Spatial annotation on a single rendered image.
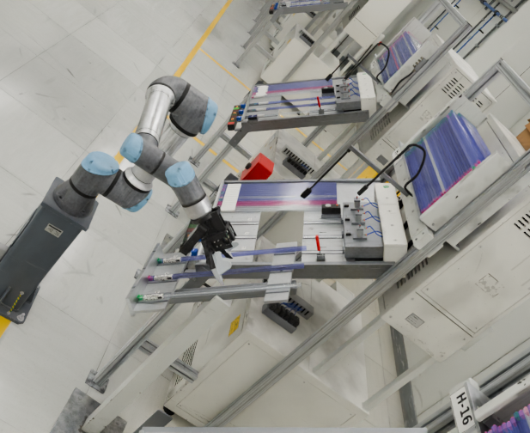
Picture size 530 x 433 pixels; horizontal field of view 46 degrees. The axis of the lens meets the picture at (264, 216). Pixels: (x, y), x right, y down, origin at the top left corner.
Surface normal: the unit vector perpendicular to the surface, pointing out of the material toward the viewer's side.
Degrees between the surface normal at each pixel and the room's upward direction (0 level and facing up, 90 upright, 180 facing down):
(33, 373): 0
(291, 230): 90
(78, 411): 0
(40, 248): 90
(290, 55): 90
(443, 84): 90
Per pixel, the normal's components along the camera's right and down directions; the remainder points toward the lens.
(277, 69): -0.08, 0.48
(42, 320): 0.63, -0.65
